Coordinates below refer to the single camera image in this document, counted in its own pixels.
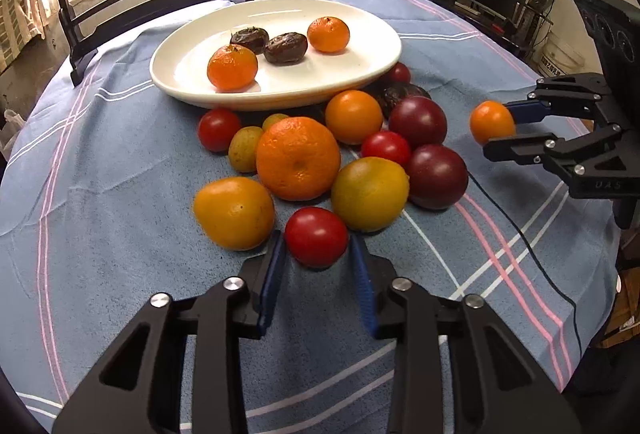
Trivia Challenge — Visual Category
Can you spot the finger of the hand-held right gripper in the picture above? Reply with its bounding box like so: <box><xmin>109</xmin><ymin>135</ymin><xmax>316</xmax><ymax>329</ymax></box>
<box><xmin>504</xmin><ymin>73</ymin><xmax>613</xmax><ymax>125</ymax></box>
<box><xmin>482</xmin><ymin>121</ymin><xmax>628</xmax><ymax>177</ymax></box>

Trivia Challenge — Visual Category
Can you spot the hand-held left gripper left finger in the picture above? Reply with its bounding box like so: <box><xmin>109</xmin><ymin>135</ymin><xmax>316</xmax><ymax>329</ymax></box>
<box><xmin>52</xmin><ymin>230</ymin><xmax>288</xmax><ymax>434</ymax></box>

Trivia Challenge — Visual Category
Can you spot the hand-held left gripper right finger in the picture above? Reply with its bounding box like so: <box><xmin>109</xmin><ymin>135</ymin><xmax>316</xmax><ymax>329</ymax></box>
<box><xmin>348</xmin><ymin>234</ymin><xmax>583</xmax><ymax>434</ymax></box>

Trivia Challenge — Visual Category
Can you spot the orange tomato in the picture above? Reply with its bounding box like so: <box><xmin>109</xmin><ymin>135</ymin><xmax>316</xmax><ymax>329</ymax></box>
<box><xmin>325</xmin><ymin>90</ymin><xmax>384</xmax><ymax>145</ymax></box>
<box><xmin>469</xmin><ymin>100</ymin><xmax>516</xmax><ymax>145</ymax></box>

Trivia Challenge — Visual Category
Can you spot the red cherry tomato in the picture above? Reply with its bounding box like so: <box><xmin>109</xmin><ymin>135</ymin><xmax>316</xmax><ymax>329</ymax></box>
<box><xmin>284</xmin><ymin>207</ymin><xmax>350</xmax><ymax>268</ymax></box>
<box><xmin>197</xmin><ymin>108</ymin><xmax>243</xmax><ymax>152</ymax></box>
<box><xmin>360</xmin><ymin>130</ymin><xmax>412</xmax><ymax>167</ymax></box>
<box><xmin>382</xmin><ymin>62</ymin><xmax>412</xmax><ymax>85</ymax></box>

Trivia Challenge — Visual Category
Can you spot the yellow-orange tomato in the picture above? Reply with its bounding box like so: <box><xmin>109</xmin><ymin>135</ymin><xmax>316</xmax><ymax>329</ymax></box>
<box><xmin>193</xmin><ymin>177</ymin><xmax>276</xmax><ymax>251</ymax></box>

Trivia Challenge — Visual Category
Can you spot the dark purple tomato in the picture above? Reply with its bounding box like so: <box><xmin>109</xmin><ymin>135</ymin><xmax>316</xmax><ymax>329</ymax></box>
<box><xmin>388</xmin><ymin>96</ymin><xmax>448</xmax><ymax>150</ymax></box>
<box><xmin>404</xmin><ymin>144</ymin><xmax>469</xmax><ymax>210</ymax></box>

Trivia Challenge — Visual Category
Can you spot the yellow-green tomato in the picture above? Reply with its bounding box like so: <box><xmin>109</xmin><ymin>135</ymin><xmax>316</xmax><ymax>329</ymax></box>
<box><xmin>330</xmin><ymin>157</ymin><xmax>411</xmax><ymax>233</ymax></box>

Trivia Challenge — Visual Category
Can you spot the large orange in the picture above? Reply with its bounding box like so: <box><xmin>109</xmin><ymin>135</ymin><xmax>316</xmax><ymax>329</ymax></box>
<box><xmin>256</xmin><ymin>116</ymin><xmax>342</xmax><ymax>201</ymax></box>

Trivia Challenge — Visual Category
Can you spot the large dark wrinkled passion fruit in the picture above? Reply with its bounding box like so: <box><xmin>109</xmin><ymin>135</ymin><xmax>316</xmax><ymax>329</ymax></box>
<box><xmin>372</xmin><ymin>83</ymin><xmax>432</xmax><ymax>119</ymax></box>

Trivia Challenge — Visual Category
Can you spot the white oval plate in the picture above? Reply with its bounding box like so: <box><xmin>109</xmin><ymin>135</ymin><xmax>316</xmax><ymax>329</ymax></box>
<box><xmin>149</xmin><ymin>0</ymin><xmax>403</xmax><ymax>111</ymax></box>

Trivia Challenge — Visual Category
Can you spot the white plastic bucket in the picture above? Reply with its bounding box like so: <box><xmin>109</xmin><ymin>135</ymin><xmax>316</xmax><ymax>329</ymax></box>
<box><xmin>540</xmin><ymin>32</ymin><xmax>586</xmax><ymax>78</ymax></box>

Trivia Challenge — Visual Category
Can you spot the black computer desk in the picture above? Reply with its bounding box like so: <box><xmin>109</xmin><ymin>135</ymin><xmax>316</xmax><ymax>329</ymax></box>
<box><xmin>440</xmin><ymin>0</ymin><xmax>557</xmax><ymax>60</ymax></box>

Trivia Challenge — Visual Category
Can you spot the blue plaid tablecloth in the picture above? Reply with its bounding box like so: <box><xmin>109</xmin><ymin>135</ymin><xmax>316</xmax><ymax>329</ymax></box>
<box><xmin>0</xmin><ymin>0</ymin><xmax>621</xmax><ymax>434</ymax></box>

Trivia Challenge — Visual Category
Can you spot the brown cardboard box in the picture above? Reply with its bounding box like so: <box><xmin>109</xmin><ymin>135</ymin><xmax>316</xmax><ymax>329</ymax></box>
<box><xmin>600</xmin><ymin>274</ymin><xmax>640</xmax><ymax>350</ymax></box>

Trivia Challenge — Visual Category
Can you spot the small orange mandarin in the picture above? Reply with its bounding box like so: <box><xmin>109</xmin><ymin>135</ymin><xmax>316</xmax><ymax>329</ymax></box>
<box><xmin>207</xmin><ymin>44</ymin><xmax>259</xmax><ymax>91</ymax></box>
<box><xmin>306</xmin><ymin>16</ymin><xmax>351</xmax><ymax>54</ymax></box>

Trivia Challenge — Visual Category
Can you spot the white plastic bag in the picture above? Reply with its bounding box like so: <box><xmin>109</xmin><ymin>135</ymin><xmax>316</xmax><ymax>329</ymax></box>
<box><xmin>2</xmin><ymin>108</ymin><xmax>26</xmax><ymax>150</ymax></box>

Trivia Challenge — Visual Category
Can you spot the beige checked curtain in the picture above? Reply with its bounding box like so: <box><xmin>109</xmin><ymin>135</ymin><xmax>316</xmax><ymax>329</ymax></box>
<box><xmin>0</xmin><ymin>0</ymin><xmax>66</xmax><ymax>75</ymax></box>

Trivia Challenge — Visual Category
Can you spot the long black cable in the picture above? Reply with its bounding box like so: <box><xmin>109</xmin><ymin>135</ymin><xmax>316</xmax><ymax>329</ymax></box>
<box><xmin>462</xmin><ymin>167</ymin><xmax>583</xmax><ymax>355</ymax></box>

